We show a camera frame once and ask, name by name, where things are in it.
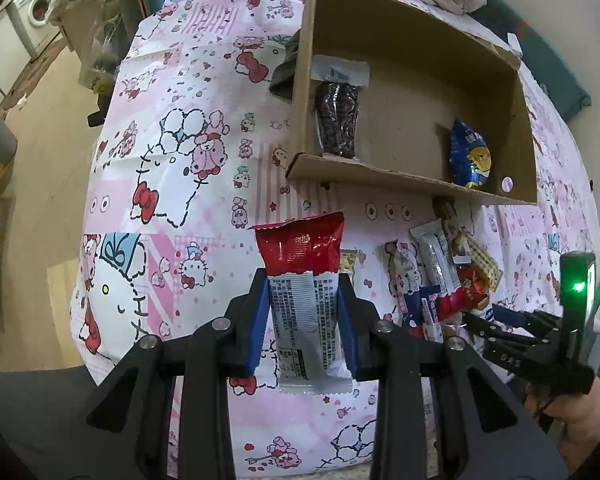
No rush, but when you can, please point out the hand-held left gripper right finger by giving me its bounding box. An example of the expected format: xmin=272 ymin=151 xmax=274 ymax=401
xmin=337 ymin=275 xmax=571 ymax=480

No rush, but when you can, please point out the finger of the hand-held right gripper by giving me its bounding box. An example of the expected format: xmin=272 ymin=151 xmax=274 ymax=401
xmin=490 ymin=306 xmax=561 ymax=341
xmin=462 ymin=311 xmax=501 ymax=343

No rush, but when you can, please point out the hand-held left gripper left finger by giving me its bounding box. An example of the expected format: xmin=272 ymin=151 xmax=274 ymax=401
xmin=86 ymin=267 xmax=272 ymax=480

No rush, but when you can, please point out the red pictured snack packet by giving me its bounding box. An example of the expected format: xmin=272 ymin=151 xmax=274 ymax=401
xmin=437 ymin=265 xmax=491 ymax=321

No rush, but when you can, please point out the pink printed snack packet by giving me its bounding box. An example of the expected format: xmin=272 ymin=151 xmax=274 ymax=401
xmin=385 ymin=240 xmax=426 ymax=321

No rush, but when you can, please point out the red and white snack packet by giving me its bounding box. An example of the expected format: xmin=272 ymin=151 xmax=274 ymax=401
xmin=248 ymin=211 xmax=353 ymax=396

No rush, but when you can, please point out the brown cardboard box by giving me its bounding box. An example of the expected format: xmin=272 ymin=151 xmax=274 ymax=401
xmin=285 ymin=0 xmax=538 ymax=206

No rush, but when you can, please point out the beige waffle snack packet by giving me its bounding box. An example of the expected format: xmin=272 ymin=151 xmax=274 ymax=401
xmin=460 ymin=232 xmax=503 ymax=291

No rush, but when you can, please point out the silver snack packet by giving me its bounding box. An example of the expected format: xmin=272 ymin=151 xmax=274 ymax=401
xmin=410 ymin=221 xmax=461 ymax=296

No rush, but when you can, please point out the brown pictured snack packet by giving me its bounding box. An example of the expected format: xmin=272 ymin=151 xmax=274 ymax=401
xmin=432 ymin=197 xmax=476 ymax=263

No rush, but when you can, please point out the blue snack bag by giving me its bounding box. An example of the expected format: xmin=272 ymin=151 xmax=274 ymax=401
xmin=448 ymin=118 xmax=492 ymax=190

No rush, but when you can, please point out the dark snack packet white top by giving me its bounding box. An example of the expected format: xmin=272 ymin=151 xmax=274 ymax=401
xmin=310 ymin=55 xmax=371 ymax=160

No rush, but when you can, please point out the dark grey cloth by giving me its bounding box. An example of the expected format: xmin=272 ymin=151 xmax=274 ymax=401
xmin=0 ymin=365 xmax=103 ymax=480

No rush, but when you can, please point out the teal mattress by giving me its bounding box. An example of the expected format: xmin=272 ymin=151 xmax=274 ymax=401
xmin=480 ymin=0 xmax=592 ymax=121

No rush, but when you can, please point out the clear plastic bag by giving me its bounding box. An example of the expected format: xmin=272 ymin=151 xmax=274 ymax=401
xmin=50 ymin=0 xmax=146 ymax=93

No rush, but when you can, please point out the white washing machine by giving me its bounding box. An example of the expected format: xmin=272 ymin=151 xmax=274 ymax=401
xmin=5 ymin=0 xmax=63 ymax=58

